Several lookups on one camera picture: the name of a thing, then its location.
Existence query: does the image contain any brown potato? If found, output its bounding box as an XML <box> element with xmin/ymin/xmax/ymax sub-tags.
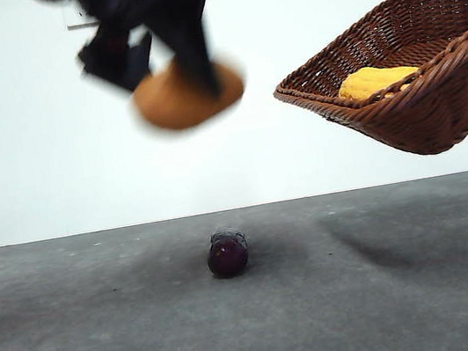
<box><xmin>126</xmin><ymin>48</ymin><xmax>252</xmax><ymax>138</ymax></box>

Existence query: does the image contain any brown wicker basket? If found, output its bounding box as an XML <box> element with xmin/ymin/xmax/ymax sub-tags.
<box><xmin>259</xmin><ymin>0</ymin><xmax>468</xmax><ymax>179</ymax></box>

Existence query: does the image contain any purple eggplant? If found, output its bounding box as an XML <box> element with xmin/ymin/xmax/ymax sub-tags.
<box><xmin>201</xmin><ymin>223</ymin><xmax>253</xmax><ymax>282</ymax></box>

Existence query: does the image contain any white wall socket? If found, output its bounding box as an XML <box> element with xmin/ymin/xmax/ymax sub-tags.
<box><xmin>64</xmin><ymin>4</ymin><xmax>101</xmax><ymax>33</ymax></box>

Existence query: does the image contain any yellow corn cob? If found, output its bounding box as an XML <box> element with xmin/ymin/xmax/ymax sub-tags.
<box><xmin>334</xmin><ymin>58</ymin><xmax>426</xmax><ymax>106</ymax></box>

